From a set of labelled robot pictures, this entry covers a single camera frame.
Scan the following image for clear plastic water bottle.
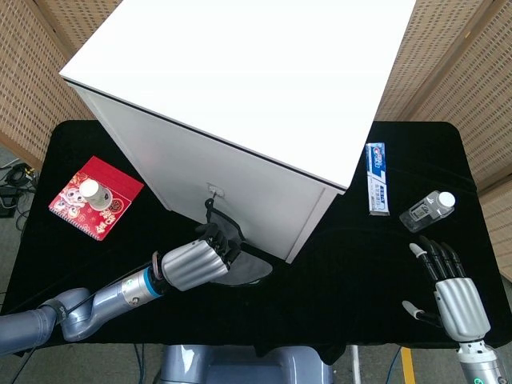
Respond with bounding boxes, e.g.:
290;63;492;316
398;190;457;234

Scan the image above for gray robot torso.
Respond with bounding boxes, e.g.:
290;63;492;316
158;344;335;384

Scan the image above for red spiral notebook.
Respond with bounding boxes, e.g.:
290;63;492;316
48;155;145;242

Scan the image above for black floor cables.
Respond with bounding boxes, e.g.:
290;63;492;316
0;162;39;219

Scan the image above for white cabinet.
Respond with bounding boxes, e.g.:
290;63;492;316
58;0;417;265

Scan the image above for floral paper cup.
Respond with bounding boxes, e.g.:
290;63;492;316
78;179;112;211

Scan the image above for blue white toothpaste box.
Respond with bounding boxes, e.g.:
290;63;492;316
365;142;391;218

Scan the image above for woven rattan folding screen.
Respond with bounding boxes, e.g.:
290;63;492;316
370;0;512;282
0;0;123;170

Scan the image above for blue cable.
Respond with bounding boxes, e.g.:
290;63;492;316
388;346;406;384
133;343;162;384

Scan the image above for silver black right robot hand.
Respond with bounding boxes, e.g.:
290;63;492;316
401;234;492;344

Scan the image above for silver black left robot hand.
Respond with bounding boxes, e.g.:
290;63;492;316
161;222;244;292

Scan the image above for black velvet tablecloth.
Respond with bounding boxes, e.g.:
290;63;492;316
0;119;503;366

